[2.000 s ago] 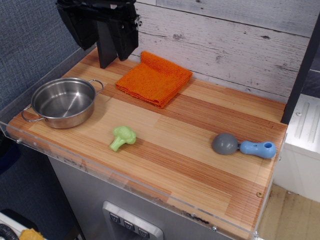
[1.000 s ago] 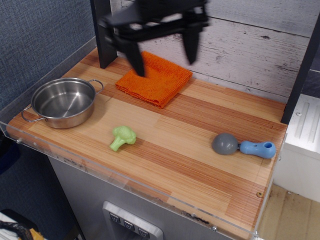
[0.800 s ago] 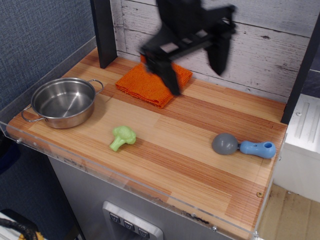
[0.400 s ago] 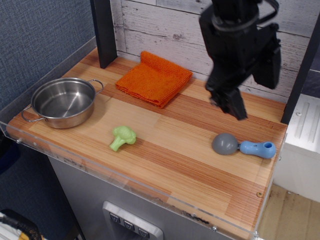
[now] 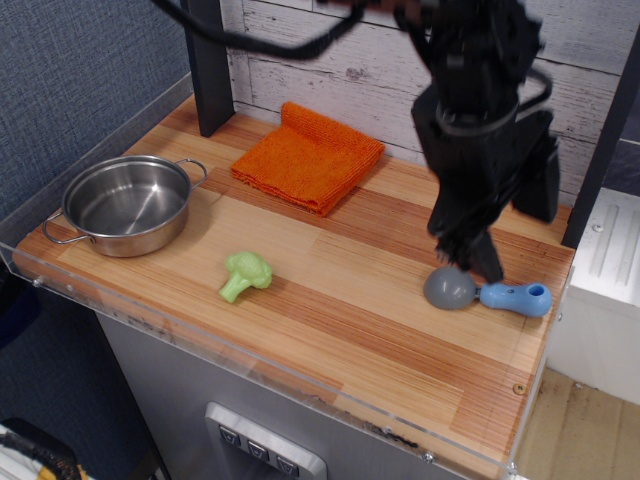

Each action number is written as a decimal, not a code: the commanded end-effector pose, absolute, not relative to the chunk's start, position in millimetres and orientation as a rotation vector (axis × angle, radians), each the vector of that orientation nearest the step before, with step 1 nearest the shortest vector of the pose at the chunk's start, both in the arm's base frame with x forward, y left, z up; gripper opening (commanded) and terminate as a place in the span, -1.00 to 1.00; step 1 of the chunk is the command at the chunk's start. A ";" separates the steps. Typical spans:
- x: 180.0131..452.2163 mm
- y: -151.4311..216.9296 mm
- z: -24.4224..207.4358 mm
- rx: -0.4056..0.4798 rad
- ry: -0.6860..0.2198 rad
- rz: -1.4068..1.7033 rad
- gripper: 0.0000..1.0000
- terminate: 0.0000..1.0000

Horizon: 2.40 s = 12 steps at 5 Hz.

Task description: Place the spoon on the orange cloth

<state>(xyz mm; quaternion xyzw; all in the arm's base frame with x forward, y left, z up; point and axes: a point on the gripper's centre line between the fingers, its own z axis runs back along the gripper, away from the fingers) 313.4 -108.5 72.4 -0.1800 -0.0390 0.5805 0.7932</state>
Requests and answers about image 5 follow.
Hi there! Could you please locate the silver dispenser button panel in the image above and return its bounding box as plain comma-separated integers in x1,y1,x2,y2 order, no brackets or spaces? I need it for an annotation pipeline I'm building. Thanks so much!
205,402,328,479

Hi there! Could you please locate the white ribbed box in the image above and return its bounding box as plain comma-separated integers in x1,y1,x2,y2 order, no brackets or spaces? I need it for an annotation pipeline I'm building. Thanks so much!
547,188,639,404

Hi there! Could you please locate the green toy broccoli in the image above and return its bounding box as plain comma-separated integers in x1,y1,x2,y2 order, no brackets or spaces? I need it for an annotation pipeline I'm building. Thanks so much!
219,251,272,303

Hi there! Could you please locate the black right vertical post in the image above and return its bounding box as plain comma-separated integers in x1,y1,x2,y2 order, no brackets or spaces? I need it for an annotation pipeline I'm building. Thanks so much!
561,30,639,249

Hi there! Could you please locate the yellow object bottom left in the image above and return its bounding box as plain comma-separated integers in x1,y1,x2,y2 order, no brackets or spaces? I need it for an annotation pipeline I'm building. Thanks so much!
36,465,66,480

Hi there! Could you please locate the black braided hose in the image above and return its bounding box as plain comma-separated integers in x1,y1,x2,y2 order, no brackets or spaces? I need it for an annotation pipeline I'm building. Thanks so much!
0,429,86,480

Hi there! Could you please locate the grey and blue toy spoon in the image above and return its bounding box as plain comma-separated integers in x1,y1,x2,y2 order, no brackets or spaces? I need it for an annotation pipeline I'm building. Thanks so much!
423,266,552,318

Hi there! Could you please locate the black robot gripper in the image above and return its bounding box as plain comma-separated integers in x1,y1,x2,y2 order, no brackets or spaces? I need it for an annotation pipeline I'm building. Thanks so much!
412,87,560,283

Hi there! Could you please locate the black vertical post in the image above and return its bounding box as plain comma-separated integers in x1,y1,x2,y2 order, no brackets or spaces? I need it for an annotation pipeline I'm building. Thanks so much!
185,30,235,137
561,30,639,249

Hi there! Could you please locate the stainless steel pot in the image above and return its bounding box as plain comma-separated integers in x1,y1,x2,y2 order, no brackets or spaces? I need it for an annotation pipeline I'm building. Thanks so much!
42,155,208,258

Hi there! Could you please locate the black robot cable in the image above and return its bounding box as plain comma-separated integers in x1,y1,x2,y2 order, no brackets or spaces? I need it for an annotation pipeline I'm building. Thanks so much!
152,0,366,61

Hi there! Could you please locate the orange folded cloth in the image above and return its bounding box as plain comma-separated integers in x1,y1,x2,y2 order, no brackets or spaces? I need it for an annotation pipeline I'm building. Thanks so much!
231,102,385,217

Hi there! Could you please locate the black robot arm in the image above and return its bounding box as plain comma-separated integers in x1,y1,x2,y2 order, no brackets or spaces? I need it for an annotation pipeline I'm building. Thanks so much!
372,1,560,283

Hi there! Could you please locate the black left vertical post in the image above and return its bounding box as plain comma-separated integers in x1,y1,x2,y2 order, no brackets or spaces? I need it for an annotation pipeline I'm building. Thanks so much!
185,30,235,137

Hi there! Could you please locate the grey metal cabinet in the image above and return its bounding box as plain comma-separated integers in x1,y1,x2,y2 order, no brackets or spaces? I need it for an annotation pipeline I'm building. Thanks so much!
98,315,450,479

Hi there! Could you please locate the clear acrylic table guard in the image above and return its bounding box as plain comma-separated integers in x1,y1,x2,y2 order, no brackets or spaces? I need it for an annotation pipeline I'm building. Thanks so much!
1,100,557,479

